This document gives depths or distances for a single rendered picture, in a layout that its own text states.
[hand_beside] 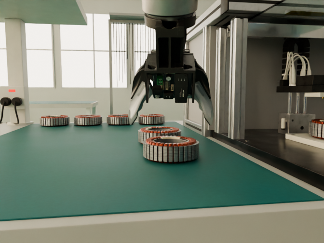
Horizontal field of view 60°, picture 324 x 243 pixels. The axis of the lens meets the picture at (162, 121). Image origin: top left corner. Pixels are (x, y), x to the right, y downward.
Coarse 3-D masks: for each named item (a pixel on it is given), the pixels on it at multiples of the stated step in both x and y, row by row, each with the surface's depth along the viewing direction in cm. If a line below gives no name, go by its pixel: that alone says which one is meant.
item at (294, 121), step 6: (282, 114) 75; (288, 114) 73; (294, 114) 72; (300, 114) 73; (306, 114) 73; (312, 114) 73; (288, 120) 72; (294, 120) 72; (300, 120) 73; (306, 120) 73; (288, 126) 72; (294, 126) 73; (300, 126) 73; (306, 126) 73; (282, 132) 75; (288, 132) 73; (294, 132) 73; (300, 132) 73; (306, 132) 73
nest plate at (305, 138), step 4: (288, 136) 66; (292, 136) 65; (296, 136) 63; (300, 136) 63; (304, 136) 63; (308, 136) 63; (296, 140) 63; (300, 140) 62; (304, 140) 61; (308, 140) 59; (312, 140) 58; (316, 140) 58; (320, 140) 58; (308, 144) 59; (312, 144) 58; (316, 144) 57; (320, 144) 56
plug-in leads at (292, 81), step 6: (288, 54) 75; (294, 54) 75; (288, 60) 75; (294, 60) 75; (288, 66) 76; (294, 72) 71; (300, 72) 75; (294, 78) 72; (282, 84) 76; (288, 84) 76
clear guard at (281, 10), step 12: (288, 0) 55; (300, 0) 55; (312, 0) 55; (264, 12) 63; (276, 12) 63; (288, 12) 63; (300, 12) 63; (312, 12) 63; (288, 24) 74; (300, 24) 74; (312, 24) 74
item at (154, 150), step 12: (144, 144) 54; (156, 144) 52; (168, 144) 52; (180, 144) 51; (192, 144) 53; (144, 156) 55; (156, 156) 52; (168, 156) 52; (180, 156) 51; (192, 156) 52
